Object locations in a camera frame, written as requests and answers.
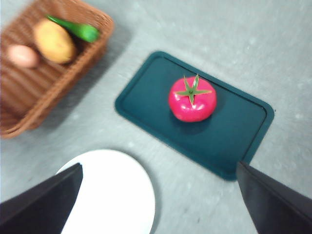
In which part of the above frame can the pale orange egg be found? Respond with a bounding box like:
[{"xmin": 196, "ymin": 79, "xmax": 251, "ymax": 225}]
[{"xmin": 6, "ymin": 44, "xmax": 40, "ymax": 69}]

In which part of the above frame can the round white-grey plate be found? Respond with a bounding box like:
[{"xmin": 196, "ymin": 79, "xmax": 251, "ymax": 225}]
[{"xmin": 55, "ymin": 149, "xmax": 156, "ymax": 234}]

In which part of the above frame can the dark rectangular tray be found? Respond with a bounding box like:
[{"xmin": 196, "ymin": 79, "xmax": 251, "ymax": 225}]
[{"xmin": 114, "ymin": 50, "xmax": 275, "ymax": 181}]

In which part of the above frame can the red plastic tomato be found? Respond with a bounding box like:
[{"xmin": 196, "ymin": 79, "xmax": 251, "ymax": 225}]
[{"xmin": 168, "ymin": 74, "xmax": 217, "ymax": 122}]

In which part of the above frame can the yellow-brown potato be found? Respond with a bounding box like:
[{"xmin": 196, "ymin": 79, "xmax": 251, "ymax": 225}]
[{"xmin": 33, "ymin": 19, "xmax": 77, "ymax": 65}]

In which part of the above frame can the brown wicker basket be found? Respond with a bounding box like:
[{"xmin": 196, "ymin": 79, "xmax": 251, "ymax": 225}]
[{"xmin": 0, "ymin": 0, "xmax": 115, "ymax": 139}]

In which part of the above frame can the green chili pepper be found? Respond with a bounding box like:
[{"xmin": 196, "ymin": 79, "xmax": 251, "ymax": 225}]
[{"xmin": 46, "ymin": 15, "xmax": 100, "ymax": 44}]

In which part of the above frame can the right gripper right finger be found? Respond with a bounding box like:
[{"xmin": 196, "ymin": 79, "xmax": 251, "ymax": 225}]
[{"xmin": 236, "ymin": 160, "xmax": 312, "ymax": 234}]

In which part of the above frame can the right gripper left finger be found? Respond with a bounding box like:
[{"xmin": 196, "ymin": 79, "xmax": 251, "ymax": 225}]
[{"xmin": 0, "ymin": 162, "xmax": 83, "ymax": 234}]

